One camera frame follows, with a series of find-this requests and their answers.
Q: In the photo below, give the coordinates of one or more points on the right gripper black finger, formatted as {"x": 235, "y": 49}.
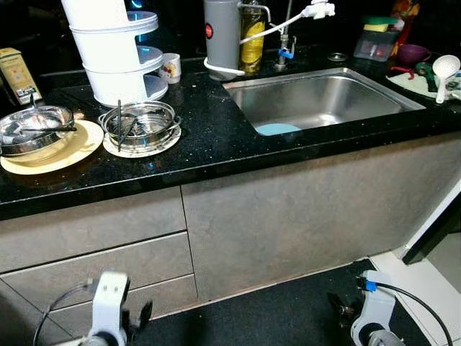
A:
{"x": 338, "y": 311}
{"x": 338, "y": 298}

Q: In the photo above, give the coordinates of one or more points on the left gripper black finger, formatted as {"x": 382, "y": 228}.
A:
{"x": 146, "y": 316}
{"x": 135, "y": 323}

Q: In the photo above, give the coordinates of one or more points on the light blue plate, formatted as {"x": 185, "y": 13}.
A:
{"x": 277, "y": 129}

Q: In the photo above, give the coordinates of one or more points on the black chopstick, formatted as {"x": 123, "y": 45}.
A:
{"x": 119, "y": 122}

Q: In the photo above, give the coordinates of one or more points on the grey drawer front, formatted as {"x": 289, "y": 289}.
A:
{"x": 86, "y": 227}
{"x": 94, "y": 267}
{"x": 169, "y": 292}

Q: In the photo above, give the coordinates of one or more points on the black floor mat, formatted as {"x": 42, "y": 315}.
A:
{"x": 252, "y": 317}

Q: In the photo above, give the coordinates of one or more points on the grey cabinet door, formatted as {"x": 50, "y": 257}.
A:
{"x": 252, "y": 231}
{"x": 392, "y": 191}

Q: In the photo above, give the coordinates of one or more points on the flat steel plate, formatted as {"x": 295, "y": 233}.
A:
{"x": 169, "y": 140}

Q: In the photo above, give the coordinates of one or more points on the pale yellow plate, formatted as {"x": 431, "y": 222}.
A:
{"x": 83, "y": 148}

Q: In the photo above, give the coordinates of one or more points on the black tongs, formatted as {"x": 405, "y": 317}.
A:
{"x": 140, "y": 130}

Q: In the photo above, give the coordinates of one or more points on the steel steamer pot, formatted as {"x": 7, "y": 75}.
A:
{"x": 140, "y": 122}

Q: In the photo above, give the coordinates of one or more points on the stainless steel sink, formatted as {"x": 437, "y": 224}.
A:
{"x": 324, "y": 97}

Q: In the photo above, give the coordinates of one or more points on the large steel bowl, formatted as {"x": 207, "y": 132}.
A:
{"x": 32, "y": 126}

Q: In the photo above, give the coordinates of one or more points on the pale green cloth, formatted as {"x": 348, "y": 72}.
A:
{"x": 418, "y": 85}

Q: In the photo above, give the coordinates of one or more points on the steel spoon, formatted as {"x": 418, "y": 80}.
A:
{"x": 32, "y": 101}

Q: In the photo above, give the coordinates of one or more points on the white printed mug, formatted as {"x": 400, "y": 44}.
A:
{"x": 171, "y": 67}

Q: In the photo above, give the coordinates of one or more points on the clear plastic container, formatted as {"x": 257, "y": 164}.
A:
{"x": 374, "y": 49}

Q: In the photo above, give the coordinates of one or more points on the white plastic ladle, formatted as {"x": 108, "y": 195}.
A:
{"x": 445, "y": 68}

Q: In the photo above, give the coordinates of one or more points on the purple cup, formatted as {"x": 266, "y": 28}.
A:
{"x": 413, "y": 54}

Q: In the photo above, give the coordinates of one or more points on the white tiered plastic rack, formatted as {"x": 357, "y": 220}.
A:
{"x": 115, "y": 58}

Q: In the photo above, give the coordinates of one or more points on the steel faucet pipe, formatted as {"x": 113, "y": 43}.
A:
{"x": 285, "y": 40}

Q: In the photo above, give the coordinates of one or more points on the yellow cardboard box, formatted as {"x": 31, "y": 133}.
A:
{"x": 18, "y": 76}

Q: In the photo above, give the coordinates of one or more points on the yellow green sponge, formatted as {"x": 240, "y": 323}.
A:
{"x": 379, "y": 25}

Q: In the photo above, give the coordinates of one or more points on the grey cylindrical water filter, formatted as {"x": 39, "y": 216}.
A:
{"x": 223, "y": 36}

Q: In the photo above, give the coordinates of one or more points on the white tap head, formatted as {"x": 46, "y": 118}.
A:
{"x": 319, "y": 10}

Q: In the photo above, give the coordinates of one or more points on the red yellow packet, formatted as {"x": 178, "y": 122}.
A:
{"x": 407, "y": 14}

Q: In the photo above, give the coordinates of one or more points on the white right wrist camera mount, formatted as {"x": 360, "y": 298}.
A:
{"x": 373, "y": 310}

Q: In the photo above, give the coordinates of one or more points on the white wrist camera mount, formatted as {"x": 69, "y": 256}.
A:
{"x": 109, "y": 303}
{"x": 373, "y": 310}

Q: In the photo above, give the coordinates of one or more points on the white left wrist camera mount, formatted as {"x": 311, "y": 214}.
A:
{"x": 109, "y": 303}

